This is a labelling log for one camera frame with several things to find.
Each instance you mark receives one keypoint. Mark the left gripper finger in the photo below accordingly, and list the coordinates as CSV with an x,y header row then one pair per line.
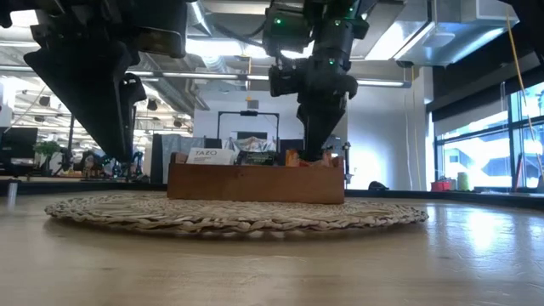
x,y
93,93
134,91

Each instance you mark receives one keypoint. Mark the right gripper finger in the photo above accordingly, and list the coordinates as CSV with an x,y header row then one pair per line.
x,y
319,132

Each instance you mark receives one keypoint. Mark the red foil tea packet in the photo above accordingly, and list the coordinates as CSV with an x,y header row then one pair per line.
x,y
328,160
292,158

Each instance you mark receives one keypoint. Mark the purple foil tea packet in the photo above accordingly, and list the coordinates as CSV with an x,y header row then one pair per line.
x,y
257,158

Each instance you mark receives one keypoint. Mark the white and orange tea packet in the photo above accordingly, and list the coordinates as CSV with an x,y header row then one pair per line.
x,y
210,156

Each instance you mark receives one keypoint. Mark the round woven straw placemat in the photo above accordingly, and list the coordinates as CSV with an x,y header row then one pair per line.
x,y
238,214

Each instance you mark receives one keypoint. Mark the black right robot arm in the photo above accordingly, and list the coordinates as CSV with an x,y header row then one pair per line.
x,y
331,25

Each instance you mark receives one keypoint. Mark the black ceiling spotlight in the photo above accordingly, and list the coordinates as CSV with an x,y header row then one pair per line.
x,y
44,100
177,123
152,104

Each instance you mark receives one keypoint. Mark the black computer monitor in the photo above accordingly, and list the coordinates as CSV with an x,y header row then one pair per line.
x,y
291,146
19,142
338,144
212,142

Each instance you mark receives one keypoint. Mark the long ceiling light strip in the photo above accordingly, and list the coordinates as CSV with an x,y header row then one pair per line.
x,y
200,75

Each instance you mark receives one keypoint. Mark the grey partition panel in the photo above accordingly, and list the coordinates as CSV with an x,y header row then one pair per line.
x,y
176,144

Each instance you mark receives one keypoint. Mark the white cloth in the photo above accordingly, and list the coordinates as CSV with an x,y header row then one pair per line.
x,y
251,144

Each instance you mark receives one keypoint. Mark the leafy green office plant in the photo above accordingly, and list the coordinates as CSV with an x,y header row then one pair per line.
x,y
47,149

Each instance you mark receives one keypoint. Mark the black rounded object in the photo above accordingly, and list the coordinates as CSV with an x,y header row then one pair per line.
x,y
377,186

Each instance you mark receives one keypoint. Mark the wooden organizer box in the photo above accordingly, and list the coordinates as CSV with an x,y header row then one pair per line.
x,y
255,185

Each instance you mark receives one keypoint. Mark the red container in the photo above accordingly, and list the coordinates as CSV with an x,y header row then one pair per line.
x,y
442,185

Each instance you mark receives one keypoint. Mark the pale green cup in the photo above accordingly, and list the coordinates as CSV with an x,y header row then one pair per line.
x,y
463,181

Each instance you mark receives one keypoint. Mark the black framed window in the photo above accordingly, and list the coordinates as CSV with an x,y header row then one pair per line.
x,y
484,157

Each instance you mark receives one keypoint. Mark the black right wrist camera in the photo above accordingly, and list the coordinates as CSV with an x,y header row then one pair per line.
x,y
282,81

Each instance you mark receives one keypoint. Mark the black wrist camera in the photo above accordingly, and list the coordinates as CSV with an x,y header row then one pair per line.
x,y
163,30
282,81

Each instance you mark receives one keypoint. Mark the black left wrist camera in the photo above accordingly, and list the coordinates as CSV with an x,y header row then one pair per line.
x,y
163,30

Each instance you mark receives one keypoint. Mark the grey square wall panel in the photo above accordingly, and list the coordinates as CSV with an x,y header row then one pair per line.
x,y
253,104

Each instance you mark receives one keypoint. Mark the grey metal post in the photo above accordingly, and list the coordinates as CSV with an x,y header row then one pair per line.
x,y
12,193

